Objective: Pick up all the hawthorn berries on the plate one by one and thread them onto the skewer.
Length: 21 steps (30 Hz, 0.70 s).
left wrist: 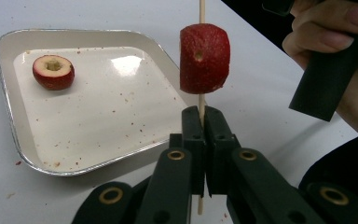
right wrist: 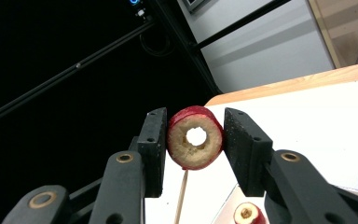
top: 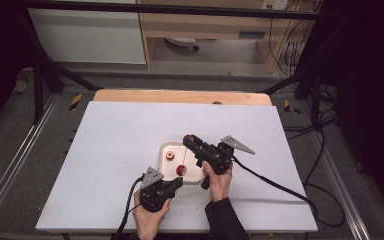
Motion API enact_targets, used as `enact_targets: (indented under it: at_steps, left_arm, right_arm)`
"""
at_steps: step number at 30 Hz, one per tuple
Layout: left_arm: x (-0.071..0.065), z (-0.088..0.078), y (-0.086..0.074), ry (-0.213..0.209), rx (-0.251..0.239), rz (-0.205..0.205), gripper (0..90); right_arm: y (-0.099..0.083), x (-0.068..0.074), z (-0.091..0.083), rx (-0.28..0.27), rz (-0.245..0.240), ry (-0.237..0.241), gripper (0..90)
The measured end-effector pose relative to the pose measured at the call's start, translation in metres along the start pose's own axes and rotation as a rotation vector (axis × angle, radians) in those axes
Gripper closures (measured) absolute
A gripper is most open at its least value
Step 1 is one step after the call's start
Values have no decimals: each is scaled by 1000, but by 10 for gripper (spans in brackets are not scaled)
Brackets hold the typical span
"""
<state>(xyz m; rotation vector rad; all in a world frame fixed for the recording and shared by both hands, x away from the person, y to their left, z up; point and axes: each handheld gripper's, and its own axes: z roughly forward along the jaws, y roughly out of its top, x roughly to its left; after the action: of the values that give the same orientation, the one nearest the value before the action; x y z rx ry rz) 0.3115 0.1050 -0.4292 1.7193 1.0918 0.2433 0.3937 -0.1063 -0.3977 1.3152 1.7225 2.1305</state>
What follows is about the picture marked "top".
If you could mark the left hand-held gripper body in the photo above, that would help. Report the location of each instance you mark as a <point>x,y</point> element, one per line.
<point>153,195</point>

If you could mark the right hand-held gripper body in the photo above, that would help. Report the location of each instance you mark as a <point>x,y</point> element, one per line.
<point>215,156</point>

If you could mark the thin wooden skewer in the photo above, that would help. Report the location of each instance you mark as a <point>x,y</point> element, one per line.
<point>184,156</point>

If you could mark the white square tray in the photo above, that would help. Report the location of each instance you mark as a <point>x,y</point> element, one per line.
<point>168,168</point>

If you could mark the person's left hand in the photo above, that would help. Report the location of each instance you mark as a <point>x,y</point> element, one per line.
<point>150,223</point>

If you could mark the person's right hand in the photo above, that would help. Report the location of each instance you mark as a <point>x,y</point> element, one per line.
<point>220,186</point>

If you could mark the wooden table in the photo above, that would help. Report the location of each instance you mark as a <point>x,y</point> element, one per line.
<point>180,97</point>

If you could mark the yellow black tape marker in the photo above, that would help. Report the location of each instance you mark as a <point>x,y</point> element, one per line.
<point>75,102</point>
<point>291,107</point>

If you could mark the white chair base with caster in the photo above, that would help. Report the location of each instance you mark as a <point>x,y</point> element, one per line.
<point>180,41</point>

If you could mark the light wooden desk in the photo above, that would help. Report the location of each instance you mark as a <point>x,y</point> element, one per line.
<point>196,25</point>

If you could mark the white cabinet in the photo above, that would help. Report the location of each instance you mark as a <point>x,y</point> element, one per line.
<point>86,36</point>

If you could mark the aluminium floor rail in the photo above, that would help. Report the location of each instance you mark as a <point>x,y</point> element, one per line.
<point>16,156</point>
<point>341,186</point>

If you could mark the black metal frame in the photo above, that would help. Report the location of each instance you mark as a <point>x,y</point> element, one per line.
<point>180,9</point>

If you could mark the white wall outlet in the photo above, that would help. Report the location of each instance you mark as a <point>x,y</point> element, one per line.
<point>275,4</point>

